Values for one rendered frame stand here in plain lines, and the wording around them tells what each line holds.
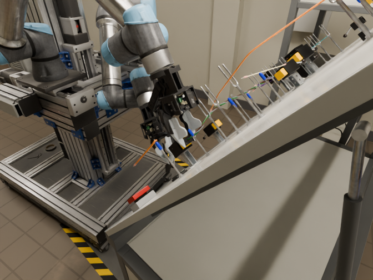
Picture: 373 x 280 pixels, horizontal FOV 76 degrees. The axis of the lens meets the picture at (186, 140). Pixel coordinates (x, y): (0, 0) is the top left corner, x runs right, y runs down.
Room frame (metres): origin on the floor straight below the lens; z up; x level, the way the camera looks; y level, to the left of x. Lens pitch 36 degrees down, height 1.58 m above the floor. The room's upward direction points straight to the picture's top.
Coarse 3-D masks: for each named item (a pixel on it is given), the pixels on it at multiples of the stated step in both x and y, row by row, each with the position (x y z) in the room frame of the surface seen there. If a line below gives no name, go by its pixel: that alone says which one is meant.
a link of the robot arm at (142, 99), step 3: (144, 93) 0.75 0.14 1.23; (147, 93) 0.75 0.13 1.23; (150, 93) 0.76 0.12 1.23; (138, 96) 0.76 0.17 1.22; (141, 96) 0.75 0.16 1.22; (144, 96) 0.75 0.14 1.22; (147, 96) 0.75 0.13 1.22; (150, 96) 0.75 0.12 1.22; (138, 99) 0.75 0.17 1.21; (141, 99) 0.74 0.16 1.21; (144, 99) 0.74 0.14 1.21; (147, 99) 0.74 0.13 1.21; (138, 102) 0.75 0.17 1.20; (141, 102) 0.74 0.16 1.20; (144, 102) 0.73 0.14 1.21; (147, 102) 0.73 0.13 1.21; (138, 105) 0.75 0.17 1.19; (141, 105) 0.73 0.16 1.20
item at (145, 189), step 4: (144, 188) 0.41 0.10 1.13; (148, 188) 0.41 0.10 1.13; (140, 192) 0.40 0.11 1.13; (144, 192) 0.40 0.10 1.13; (132, 196) 0.38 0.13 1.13; (136, 196) 0.38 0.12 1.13; (140, 196) 0.39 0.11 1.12; (128, 200) 0.39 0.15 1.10; (132, 200) 0.38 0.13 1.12; (136, 200) 0.39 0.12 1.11
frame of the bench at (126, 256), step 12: (336, 144) 1.03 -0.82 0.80; (360, 192) 0.69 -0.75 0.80; (120, 252) 0.43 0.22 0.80; (132, 252) 0.43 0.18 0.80; (336, 252) 0.43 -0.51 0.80; (120, 264) 0.43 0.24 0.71; (132, 264) 0.38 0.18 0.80; (144, 264) 0.38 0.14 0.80; (144, 276) 0.35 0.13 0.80; (156, 276) 0.35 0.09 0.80; (324, 276) 0.35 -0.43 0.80
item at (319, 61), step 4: (316, 52) 1.62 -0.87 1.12; (324, 56) 1.53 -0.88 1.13; (328, 56) 1.53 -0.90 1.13; (332, 56) 1.53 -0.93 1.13; (316, 60) 1.45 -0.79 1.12; (320, 60) 1.45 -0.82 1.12; (328, 60) 1.45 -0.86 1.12; (316, 64) 1.37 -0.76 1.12; (320, 64) 1.37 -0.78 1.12; (300, 68) 1.35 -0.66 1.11; (300, 72) 1.35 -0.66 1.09; (304, 72) 1.33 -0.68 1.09; (304, 76) 1.33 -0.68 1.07
